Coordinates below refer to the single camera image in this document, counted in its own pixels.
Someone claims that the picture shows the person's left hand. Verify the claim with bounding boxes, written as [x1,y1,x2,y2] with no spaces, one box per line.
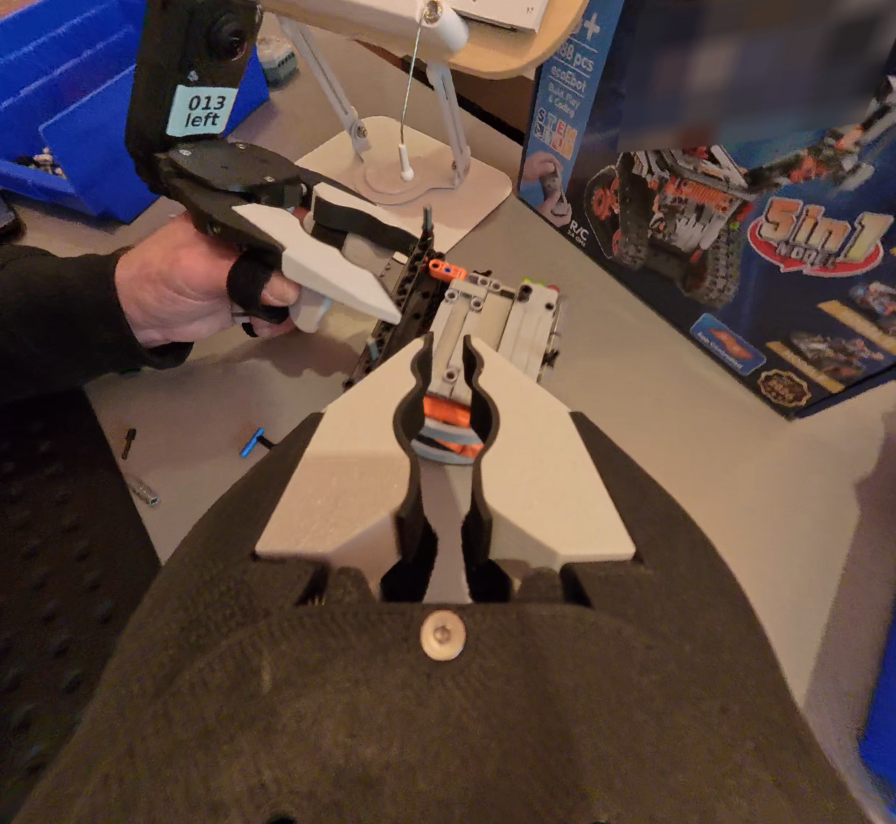
[114,215,302,350]

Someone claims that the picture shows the blue parts bin with tag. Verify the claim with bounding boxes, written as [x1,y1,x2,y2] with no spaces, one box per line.
[0,0,270,223]

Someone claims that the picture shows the blue robot kit box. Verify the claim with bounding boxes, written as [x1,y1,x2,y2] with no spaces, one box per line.
[518,0,896,419]

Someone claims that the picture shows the long black holed beam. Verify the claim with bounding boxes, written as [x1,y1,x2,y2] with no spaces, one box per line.
[344,232,438,389]

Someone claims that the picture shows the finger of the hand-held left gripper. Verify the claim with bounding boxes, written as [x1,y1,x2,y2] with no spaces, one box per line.
[310,196,422,266]
[231,203,405,328]

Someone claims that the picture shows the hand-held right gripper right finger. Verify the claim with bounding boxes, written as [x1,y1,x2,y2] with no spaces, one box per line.
[462,334,637,571]

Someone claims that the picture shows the grey electronic block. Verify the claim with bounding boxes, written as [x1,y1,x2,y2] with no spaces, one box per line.
[255,33,300,87]

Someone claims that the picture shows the lamp cable with white plug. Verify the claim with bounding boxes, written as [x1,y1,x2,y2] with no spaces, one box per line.
[398,1,438,182]

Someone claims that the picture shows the building block robot chassis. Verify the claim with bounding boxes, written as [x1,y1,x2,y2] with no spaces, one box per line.
[343,206,564,464]

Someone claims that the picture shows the dark perforated mat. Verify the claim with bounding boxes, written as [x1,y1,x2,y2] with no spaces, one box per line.
[0,390,162,811]

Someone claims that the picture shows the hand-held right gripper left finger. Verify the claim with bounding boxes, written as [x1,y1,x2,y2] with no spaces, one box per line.
[255,332,434,602]

